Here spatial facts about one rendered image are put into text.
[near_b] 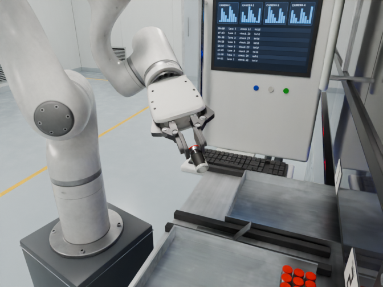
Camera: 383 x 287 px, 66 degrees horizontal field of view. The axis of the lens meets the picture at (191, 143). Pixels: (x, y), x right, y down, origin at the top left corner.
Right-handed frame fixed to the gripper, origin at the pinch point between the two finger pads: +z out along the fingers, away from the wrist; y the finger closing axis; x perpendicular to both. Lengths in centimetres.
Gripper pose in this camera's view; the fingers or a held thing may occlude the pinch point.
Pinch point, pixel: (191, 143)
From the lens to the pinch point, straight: 51.6
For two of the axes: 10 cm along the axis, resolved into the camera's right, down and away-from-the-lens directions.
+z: 3.2, 7.6, -5.6
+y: -9.4, 3.0, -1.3
